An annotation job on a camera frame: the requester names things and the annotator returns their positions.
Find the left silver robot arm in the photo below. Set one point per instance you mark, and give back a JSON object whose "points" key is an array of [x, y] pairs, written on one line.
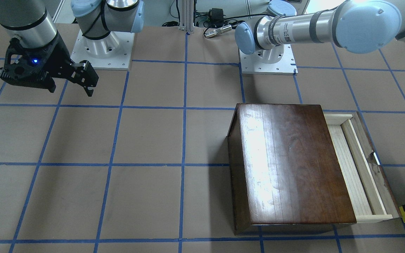
{"points": [[347, 59]]}

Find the black adapter behind table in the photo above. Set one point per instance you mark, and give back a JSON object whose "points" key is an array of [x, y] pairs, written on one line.
{"points": [[215, 17]]}

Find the dark wooden drawer box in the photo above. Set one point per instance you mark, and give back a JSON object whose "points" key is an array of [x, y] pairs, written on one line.
{"points": [[284, 171]]}

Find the wooden drawer with white handle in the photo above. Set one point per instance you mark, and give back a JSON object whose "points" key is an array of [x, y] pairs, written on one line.
{"points": [[368, 188]]}

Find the aluminium frame post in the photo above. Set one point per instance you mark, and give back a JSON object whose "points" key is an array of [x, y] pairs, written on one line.
{"points": [[186, 15]]}

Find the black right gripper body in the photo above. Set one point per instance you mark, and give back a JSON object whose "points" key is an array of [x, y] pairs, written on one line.
{"points": [[59, 52]]}

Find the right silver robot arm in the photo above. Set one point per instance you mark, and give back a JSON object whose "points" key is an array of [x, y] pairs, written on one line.
{"points": [[30, 19]]}

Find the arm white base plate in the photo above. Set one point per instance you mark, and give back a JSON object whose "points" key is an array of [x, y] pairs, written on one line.
{"points": [[110, 53], [278, 61]]}

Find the silver cylindrical connector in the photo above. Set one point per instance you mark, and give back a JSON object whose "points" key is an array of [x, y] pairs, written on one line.
{"points": [[218, 31]]}

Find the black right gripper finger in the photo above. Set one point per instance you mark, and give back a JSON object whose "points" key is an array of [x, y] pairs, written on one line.
{"points": [[83, 74], [89, 89]]}

